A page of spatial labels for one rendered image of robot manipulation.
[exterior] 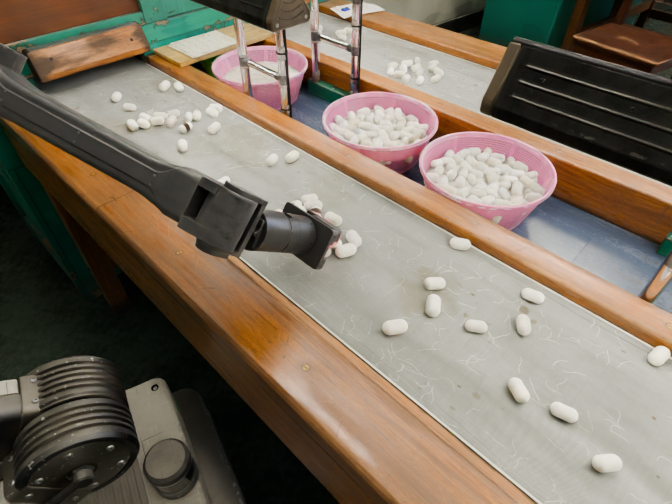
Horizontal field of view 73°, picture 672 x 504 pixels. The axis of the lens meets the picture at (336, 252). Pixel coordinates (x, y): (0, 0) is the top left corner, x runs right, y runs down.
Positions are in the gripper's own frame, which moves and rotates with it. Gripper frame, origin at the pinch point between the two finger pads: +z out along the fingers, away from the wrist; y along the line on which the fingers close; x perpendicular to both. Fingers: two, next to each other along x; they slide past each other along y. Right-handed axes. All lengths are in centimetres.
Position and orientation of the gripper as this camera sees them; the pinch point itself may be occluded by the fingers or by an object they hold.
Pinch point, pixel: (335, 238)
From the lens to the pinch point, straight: 75.0
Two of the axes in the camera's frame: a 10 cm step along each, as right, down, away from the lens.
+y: -7.1, -4.8, 5.1
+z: 5.6, 0.4, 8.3
